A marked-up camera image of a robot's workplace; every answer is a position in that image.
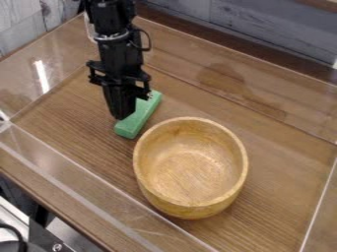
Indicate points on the brown wooden bowl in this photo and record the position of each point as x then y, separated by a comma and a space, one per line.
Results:
191, 164

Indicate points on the green rectangular block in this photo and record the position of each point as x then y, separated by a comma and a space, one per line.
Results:
131, 126

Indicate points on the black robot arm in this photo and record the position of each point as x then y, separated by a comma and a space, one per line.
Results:
112, 16

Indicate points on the black metal table frame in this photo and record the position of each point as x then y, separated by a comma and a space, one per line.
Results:
32, 229

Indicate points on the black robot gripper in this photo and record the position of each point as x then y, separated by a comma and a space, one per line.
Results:
117, 72

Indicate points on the clear acrylic tray enclosure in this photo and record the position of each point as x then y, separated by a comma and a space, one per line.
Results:
62, 154

